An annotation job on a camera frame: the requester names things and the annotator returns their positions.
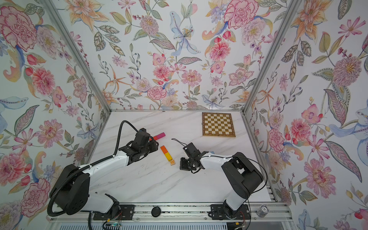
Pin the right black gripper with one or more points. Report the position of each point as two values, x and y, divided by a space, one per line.
182 165

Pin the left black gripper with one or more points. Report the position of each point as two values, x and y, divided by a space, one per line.
155 146

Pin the magenta rectangular block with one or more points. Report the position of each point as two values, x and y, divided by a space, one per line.
159 136

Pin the orange rectangular block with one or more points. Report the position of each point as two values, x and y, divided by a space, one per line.
164 150

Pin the yellow rectangular block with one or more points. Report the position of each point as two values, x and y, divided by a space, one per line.
168 156

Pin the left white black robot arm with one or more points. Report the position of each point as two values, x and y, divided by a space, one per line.
71 193

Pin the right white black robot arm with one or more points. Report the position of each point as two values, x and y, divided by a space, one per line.
240 171

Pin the wooden chessboard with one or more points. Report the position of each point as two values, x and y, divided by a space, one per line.
218 125

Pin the black round knob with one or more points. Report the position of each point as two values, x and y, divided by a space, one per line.
156 211

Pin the clear tape roll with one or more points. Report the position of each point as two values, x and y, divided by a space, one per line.
262 211

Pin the aluminium mounting rail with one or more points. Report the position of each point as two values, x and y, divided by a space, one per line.
199 212

